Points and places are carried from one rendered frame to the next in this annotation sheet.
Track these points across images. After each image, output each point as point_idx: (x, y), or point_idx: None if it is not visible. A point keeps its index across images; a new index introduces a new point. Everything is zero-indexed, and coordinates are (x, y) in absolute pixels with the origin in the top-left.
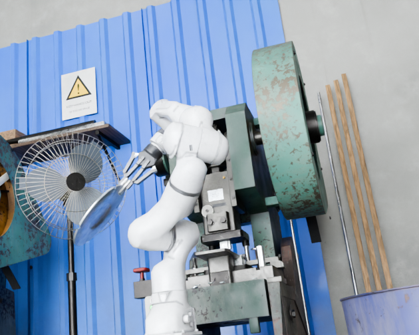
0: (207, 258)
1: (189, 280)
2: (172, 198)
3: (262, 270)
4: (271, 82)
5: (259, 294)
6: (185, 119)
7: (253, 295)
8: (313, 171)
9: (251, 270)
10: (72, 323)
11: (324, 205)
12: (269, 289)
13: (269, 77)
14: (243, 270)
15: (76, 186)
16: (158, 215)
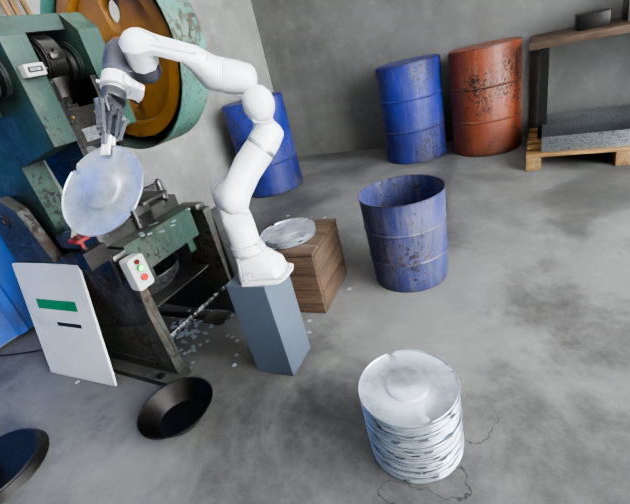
0: None
1: (114, 231)
2: (265, 162)
3: (169, 201)
4: (178, 15)
5: (189, 220)
6: (245, 78)
7: (186, 223)
8: (203, 109)
9: (162, 203)
10: None
11: None
12: (205, 214)
13: (174, 7)
14: (155, 205)
15: None
16: (252, 179)
